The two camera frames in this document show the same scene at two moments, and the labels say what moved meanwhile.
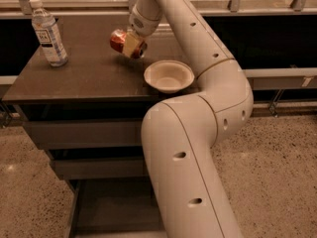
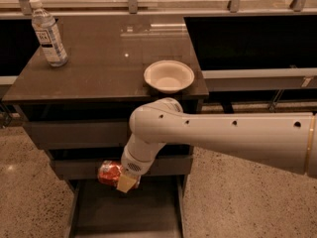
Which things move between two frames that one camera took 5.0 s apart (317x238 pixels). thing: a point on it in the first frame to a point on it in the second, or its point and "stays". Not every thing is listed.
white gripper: (141, 24) to (133, 166)
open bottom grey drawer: (116, 207) stays
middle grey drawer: (102, 168) stays
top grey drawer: (87, 134) stays
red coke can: (117, 42) to (109, 173)
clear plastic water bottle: (49, 34) stays
